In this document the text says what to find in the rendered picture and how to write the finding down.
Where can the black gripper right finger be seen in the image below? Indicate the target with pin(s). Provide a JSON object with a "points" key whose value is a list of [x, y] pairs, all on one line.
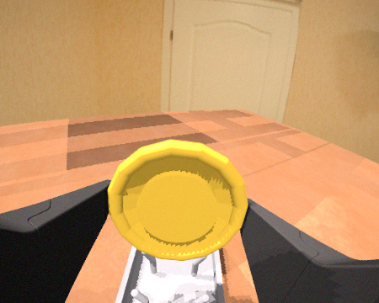
{"points": [[289, 266]]}

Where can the grey dish rack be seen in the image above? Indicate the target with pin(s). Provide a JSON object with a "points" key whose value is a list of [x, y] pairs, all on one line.
{"points": [[148, 279]]}

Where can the yellow plate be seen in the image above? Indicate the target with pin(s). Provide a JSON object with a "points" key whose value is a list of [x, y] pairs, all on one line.
{"points": [[177, 200]]}

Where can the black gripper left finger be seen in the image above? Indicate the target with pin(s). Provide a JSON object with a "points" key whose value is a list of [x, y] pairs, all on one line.
{"points": [[43, 247]]}

